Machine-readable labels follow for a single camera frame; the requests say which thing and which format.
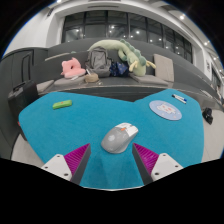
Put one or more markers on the grey backpack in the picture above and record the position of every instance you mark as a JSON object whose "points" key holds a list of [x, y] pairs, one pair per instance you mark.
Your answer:
{"points": [[98, 61]]}

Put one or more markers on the upright square grey cushion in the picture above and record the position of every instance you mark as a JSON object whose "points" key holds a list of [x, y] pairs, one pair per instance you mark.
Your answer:
{"points": [[164, 68]]}

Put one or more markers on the white marker with blue cap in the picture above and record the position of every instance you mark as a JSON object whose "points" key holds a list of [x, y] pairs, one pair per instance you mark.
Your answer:
{"points": [[180, 97]]}

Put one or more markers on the dark glass window wall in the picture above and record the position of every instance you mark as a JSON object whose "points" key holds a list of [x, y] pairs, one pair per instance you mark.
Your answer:
{"points": [[116, 28]]}

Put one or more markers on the ceiling spot lights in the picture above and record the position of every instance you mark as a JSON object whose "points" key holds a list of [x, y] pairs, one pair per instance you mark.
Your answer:
{"points": [[181, 16]]}

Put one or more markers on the black suitcase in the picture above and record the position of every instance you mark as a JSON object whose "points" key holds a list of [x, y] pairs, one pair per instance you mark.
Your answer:
{"points": [[21, 96]]}

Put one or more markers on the grey and white computer mouse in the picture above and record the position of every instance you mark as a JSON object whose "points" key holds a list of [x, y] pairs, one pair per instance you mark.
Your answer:
{"points": [[118, 138]]}

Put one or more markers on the round grey seat cushion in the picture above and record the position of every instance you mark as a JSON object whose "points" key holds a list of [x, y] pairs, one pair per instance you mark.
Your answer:
{"points": [[66, 82]]}

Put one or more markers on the round light blue mouse pad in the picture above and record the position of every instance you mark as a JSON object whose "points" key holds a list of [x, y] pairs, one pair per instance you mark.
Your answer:
{"points": [[165, 110]]}

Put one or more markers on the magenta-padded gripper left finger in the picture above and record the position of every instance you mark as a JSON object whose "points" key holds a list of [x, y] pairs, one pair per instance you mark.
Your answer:
{"points": [[77, 159]]}

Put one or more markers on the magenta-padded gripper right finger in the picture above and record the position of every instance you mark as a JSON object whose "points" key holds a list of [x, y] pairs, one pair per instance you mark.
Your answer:
{"points": [[146, 159]]}

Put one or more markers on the green dragon plush toy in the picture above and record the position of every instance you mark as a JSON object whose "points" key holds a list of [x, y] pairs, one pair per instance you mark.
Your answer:
{"points": [[133, 56]]}

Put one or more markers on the flat square grey cushion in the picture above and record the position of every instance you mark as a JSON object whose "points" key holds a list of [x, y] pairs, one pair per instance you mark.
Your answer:
{"points": [[150, 80]]}

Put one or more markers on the grey tiered bench seating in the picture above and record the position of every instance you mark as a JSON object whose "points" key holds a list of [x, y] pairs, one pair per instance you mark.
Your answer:
{"points": [[116, 82]]}

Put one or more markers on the black bag on floor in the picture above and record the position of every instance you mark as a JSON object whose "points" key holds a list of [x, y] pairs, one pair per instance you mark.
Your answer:
{"points": [[207, 116]]}

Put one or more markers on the small flat grey cushion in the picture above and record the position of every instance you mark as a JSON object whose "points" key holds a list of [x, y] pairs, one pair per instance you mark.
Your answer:
{"points": [[44, 86]]}

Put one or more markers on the small green eraser block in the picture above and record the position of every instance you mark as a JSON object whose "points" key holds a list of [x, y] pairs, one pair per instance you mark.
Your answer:
{"points": [[62, 104]]}

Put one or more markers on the dark blue patterned bag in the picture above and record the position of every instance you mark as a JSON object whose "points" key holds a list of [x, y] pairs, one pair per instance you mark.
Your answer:
{"points": [[119, 70]]}

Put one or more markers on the pink plush cushion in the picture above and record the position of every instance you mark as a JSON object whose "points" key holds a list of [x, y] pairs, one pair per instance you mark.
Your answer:
{"points": [[71, 68]]}

